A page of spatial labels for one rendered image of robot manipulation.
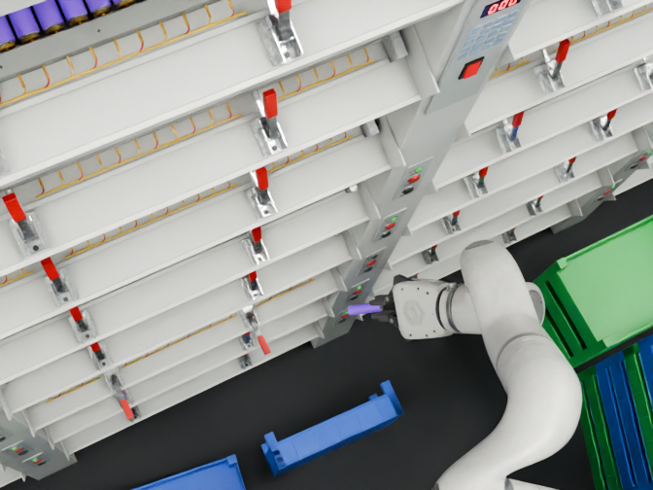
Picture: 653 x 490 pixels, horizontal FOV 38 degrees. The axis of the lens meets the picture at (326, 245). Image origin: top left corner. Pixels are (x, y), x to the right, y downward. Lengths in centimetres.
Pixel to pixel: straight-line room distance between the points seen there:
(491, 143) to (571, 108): 15
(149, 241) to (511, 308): 54
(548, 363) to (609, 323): 86
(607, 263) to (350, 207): 83
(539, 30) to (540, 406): 44
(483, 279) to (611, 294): 69
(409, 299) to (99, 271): 64
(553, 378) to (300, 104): 46
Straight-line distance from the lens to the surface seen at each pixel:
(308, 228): 141
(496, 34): 102
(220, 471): 227
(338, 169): 124
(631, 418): 218
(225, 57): 84
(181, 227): 120
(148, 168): 101
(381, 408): 212
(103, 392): 177
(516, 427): 120
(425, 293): 163
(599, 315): 208
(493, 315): 142
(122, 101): 83
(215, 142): 102
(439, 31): 99
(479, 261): 147
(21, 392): 158
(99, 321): 138
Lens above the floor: 227
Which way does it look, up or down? 71 degrees down
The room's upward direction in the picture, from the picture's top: 18 degrees clockwise
